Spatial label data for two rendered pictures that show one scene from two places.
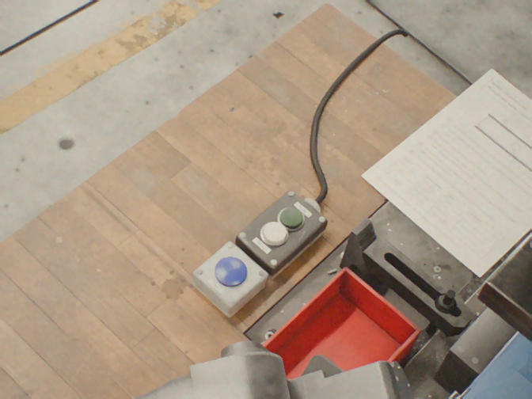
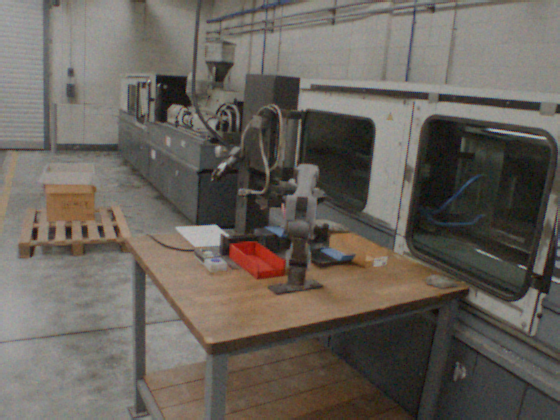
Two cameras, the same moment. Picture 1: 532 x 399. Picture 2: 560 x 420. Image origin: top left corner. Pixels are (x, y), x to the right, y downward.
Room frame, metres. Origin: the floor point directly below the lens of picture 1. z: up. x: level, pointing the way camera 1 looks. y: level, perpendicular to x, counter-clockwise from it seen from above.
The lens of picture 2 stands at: (-0.34, 1.52, 1.59)
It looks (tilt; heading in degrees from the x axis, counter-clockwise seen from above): 14 degrees down; 294
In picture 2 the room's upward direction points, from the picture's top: 5 degrees clockwise
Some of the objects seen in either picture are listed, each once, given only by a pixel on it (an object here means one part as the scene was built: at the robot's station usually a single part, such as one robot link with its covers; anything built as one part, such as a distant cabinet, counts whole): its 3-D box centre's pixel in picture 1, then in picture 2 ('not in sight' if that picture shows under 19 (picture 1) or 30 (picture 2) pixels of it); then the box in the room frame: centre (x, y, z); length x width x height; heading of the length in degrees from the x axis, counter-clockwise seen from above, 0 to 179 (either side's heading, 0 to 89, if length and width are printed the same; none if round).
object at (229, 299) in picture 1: (229, 283); (215, 267); (0.59, 0.03, 0.90); 0.07 x 0.07 x 0.06; 56
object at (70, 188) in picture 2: not in sight; (71, 190); (3.66, -1.95, 0.40); 0.67 x 0.60 x 0.50; 138
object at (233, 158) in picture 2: not in sight; (231, 161); (0.80, -0.40, 1.25); 0.19 x 0.07 x 0.19; 56
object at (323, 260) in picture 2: not in sight; (325, 256); (0.28, -0.35, 0.91); 0.17 x 0.16 x 0.02; 56
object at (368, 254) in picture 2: not in sight; (357, 250); (0.17, -0.48, 0.93); 0.25 x 0.13 x 0.08; 146
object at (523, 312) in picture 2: not in sight; (469, 206); (-0.26, -0.46, 1.21); 0.86 x 0.10 x 0.79; 143
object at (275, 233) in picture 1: (274, 235); not in sight; (0.66, -0.02, 0.93); 0.03 x 0.03 x 0.02
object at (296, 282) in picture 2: not in sight; (296, 277); (0.26, 0.01, 0.94); 0.20 x 0.07 x 0.08; 56
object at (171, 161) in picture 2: not in sight; (174, 152); (4.40, -4.68, 0.49); 5.51 x 1.02 x 0.97; 143
